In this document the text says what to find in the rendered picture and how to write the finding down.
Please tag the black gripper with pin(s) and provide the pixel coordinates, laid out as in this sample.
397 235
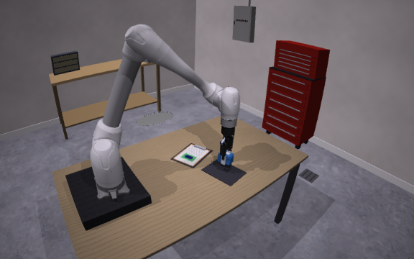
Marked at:
228 134

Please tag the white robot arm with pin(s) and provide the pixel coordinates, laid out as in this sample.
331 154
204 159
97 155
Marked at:
105 156

